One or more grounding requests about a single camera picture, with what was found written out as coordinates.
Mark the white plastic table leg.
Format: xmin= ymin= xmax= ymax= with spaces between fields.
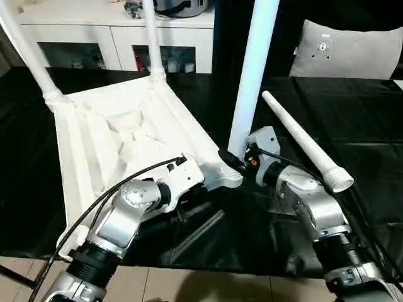
xmin=225 ymin=0 xmax=281 ymax=161
xmin=0 ymin=0 xmax=69 ymax=106
xmin=261 ymin=90 xmax=355 ymax=194
xmin=142 ymin=0 xmax=168 ymax=81

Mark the white plastic table top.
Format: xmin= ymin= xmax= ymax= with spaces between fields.
xmin=47 ymin=75 xmax=245 ymax=246

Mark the grey cushion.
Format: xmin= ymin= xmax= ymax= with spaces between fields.
xmin=290 ymin=19 xmax=403 ymax=80

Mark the dark round appliance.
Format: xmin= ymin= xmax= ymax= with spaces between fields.
xmin=126 ymin=0 xmax=212 ymax=18

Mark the white glass-door cabinet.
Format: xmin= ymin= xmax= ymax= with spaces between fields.
xmin=13 ymin=0 xmax=216 ymax=75

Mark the black table frame leg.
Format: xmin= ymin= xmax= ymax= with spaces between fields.
xmin=0 ymin=264 xmax=35 ymax=290

